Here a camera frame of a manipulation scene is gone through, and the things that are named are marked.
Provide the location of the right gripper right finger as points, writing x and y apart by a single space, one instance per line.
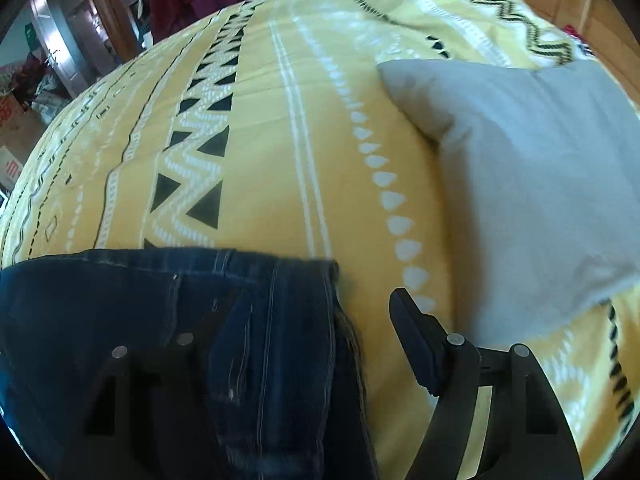
527 435

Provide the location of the dark blue denim pants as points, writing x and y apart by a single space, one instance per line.
284 378

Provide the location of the yellow patterned bed cover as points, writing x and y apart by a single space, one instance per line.
266 128

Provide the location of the wooden headboard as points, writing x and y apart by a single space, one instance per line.
604 28

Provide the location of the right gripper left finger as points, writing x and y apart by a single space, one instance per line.
147 415

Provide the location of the grey pillow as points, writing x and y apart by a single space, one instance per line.
540 170

